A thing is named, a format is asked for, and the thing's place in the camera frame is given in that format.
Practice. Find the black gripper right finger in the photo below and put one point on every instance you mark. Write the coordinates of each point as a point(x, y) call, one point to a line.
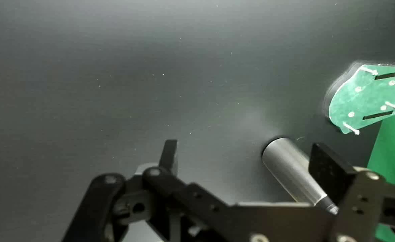
point(336, 175)

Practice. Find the green backdrop cloth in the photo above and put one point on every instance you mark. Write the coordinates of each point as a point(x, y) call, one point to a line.
point(393, 152)

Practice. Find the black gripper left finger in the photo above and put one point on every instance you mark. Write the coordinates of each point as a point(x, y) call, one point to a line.
point(117, 206)

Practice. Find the silver metal flask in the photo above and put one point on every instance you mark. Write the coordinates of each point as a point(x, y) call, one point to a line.
point(286, 168)

